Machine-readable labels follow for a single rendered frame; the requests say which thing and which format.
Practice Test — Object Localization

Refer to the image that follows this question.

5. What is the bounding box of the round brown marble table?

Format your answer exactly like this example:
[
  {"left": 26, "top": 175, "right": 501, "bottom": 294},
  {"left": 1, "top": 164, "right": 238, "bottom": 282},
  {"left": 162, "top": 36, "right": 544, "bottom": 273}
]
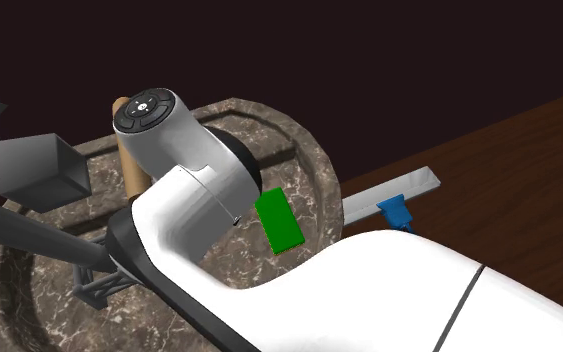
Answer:
[{"left": 0, "top": 96, "right": 345, "bottom": 352}]

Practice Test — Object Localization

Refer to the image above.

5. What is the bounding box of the green flat block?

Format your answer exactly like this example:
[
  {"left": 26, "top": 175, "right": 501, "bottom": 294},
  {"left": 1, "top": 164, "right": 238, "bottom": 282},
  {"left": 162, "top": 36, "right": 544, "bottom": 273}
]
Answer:
[{"left": 253, "top": 186, "right": 307, "bottom": 256}]

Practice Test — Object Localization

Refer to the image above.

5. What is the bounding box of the blue angular object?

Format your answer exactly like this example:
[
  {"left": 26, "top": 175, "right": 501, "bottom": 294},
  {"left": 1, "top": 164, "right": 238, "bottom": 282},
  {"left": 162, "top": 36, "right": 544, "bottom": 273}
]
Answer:
[{"left": 375, "top": 193, "right": 416, "bottom": 235}]

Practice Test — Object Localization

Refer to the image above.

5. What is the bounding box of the light grey flat bar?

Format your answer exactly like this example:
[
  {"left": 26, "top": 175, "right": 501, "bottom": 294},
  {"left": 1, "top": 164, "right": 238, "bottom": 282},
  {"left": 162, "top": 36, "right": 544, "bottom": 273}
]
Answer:
[{"left": 341, "top": 165, "right": 443, "bottom": 227}]

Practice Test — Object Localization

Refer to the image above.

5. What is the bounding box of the brown cylinder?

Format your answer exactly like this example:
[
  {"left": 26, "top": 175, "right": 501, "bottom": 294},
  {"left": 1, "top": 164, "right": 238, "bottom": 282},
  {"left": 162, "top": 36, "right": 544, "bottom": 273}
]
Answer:
[{"left": 111, "top": 96, "right": 153, "bottom": 202}]

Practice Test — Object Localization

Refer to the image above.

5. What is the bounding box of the dark grey box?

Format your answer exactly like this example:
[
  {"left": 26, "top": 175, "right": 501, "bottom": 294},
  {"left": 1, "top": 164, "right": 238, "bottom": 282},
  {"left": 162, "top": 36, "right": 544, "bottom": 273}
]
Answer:
[{"left": 0, "top": 132, "right": 93, "bottom": 214}]

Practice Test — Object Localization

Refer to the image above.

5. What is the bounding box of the dark grey pole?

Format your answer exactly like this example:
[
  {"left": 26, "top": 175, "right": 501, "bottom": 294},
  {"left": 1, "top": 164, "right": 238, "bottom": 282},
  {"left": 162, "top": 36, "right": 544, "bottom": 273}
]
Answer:
[{"left": 0, "top": 193, "right": 117, "bottom": 275}]

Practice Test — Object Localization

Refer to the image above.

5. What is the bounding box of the dark grey truss frame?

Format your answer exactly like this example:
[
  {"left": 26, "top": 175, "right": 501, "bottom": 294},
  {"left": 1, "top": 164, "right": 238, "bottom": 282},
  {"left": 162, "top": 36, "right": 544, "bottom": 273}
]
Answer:
[{"left": 71, "top": 234, "right": 139, "bottom": 311}]

